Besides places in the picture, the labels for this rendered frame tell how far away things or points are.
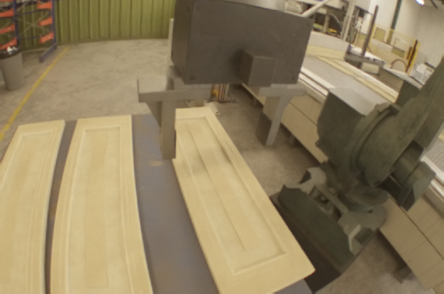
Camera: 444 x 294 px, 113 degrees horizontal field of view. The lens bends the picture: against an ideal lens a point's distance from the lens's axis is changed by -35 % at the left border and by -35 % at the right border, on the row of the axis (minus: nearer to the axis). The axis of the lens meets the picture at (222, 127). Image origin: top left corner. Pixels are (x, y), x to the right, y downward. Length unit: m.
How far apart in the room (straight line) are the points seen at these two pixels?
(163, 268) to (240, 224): 0.18
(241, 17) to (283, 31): 0.08
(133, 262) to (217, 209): 0.21
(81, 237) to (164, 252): 0.17
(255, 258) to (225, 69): 0.35
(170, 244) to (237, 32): 0.40
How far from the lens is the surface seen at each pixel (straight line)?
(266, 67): 0.35
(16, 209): 0.61
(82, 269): 0.46
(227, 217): 0.50
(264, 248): 0.48
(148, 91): 0.38
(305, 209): 1.21
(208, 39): 0.33
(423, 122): 0.91
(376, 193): 1.23
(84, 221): 0.51
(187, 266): 0.45
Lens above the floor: 1.46
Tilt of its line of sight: 33 degrees down
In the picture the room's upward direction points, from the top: 10 degrees clockwise
